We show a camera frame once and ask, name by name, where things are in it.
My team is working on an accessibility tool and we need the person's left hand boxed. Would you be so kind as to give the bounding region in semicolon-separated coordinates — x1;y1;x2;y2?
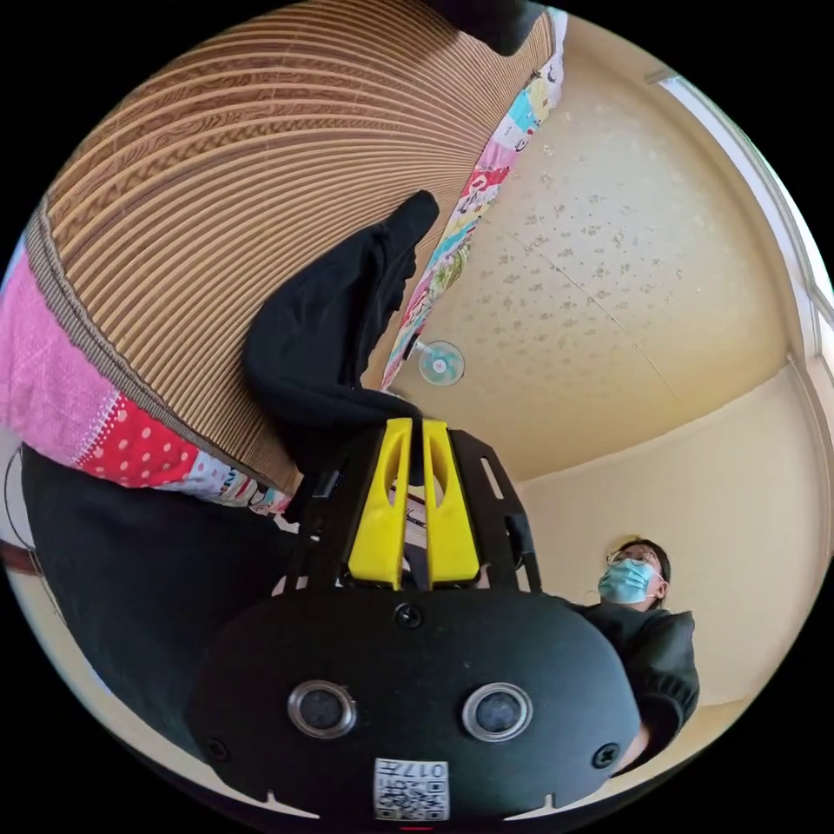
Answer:
622;721;654;775

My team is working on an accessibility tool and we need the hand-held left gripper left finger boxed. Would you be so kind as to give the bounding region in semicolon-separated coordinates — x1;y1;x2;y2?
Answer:
347;418;414;592

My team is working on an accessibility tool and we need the window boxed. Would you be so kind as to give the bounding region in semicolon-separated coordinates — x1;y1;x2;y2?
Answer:
645;64;834;369

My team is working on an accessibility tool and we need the black long sleeve shirt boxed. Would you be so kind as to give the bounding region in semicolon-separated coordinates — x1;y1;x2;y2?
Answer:
19;189;441;760

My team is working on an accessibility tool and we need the person's body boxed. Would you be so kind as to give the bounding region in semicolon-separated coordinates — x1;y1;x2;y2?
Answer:
573;536;702;778

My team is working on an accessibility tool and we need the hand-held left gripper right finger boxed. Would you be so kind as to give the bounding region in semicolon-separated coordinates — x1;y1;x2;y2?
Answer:
421;419;482;592

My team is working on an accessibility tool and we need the small light blue fan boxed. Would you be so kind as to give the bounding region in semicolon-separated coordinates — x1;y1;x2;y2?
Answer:
405;338;467;387

